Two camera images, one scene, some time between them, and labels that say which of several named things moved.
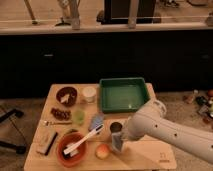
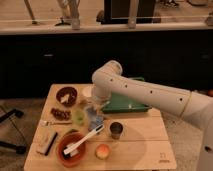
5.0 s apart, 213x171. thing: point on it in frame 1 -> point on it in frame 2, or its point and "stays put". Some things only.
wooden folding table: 73,135 stays put
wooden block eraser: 44,138 stays put
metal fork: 58,123 stays put
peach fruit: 102,151 stays put
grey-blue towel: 117,141 -> 94,118
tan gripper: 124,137 -> 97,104
